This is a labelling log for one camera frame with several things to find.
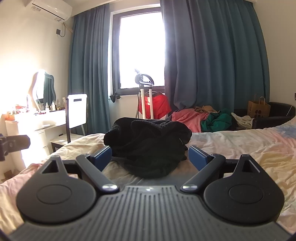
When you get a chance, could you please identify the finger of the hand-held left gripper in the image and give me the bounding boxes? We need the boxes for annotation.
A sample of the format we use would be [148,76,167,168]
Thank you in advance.
[0,134,31,161]

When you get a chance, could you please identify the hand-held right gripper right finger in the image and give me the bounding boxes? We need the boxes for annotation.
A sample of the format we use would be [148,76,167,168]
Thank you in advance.
[180,146,264,194]

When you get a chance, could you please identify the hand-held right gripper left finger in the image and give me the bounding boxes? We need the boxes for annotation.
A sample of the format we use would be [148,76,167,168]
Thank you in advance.
[40,146,119,194]

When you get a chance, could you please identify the black pants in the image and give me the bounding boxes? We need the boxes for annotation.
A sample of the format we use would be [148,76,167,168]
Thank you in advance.
[103,117,193,179]

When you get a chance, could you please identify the white vanity table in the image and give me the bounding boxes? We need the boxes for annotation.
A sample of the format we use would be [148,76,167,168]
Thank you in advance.
[5,108,67,163]

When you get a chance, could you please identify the cardboard boxes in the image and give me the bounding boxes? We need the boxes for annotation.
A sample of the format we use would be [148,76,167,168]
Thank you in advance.
[0,170,15,184]

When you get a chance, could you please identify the pink garment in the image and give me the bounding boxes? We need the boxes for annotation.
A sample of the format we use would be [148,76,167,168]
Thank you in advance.
[171,108,208,133]

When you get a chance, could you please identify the green garment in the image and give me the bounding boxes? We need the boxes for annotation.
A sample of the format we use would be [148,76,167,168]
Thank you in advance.
[201,111,232,132]

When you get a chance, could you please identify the bed with pastel sheet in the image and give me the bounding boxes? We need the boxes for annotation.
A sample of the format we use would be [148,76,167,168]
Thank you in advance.
[0,118,296,237]

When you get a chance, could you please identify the tan garment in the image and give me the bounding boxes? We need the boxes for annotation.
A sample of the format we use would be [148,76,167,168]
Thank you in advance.
[194,105,219,114]

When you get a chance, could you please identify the group of cosmetic bottles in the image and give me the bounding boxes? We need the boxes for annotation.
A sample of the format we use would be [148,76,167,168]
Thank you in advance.
[45,98,66,112]

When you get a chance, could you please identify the dark chair with white back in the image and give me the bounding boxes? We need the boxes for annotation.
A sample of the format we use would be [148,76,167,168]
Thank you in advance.
[50,93,89,153]

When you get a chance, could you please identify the white garment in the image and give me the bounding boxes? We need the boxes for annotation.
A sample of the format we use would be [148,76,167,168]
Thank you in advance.
[231,112,255,130]

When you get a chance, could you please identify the vanity mirror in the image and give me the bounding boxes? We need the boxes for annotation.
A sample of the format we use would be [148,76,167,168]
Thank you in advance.
[29,70,57,109]

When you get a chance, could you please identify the brown paper bag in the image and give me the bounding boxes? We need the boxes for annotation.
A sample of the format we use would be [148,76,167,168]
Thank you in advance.
[247,94,271,118]

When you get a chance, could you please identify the garment steamer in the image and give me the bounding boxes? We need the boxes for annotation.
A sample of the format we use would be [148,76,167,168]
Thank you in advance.
[134,68,155,120]

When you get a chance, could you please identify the black leather sofa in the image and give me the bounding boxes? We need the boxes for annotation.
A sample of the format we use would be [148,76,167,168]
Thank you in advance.
[233,101,296,130]

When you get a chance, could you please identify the wide teal curtain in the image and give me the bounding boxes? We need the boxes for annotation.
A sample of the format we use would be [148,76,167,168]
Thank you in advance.
[159,0,271,116]

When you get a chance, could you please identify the dark framed window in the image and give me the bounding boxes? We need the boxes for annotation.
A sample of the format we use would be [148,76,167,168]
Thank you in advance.
[110,10,167,95]

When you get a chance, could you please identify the white air conditioner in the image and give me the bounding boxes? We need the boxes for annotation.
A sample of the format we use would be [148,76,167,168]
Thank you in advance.
[24,0,73,21]

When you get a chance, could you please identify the white cable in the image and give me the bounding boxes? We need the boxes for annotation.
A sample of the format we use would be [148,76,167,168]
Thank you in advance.
[285,105,296,118]

